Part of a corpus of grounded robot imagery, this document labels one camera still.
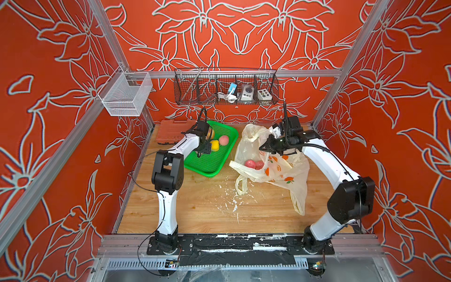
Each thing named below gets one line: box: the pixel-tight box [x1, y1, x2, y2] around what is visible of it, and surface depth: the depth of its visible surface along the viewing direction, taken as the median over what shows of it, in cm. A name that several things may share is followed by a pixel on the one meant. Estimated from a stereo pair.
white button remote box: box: [257, 88, 273, 101], surface depth 96 cm
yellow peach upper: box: [210, 139, 220, 152], surface depth 104 cm
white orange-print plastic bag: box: [229, 123, 311, 216], surface depth 88 cm
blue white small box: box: [227, 82, 238, 95], surface depth 85 cm
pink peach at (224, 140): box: [219, 135, 230, 146], surface depth 106 cm
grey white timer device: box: [240, 84, 255, 102], surface depth 93 cm
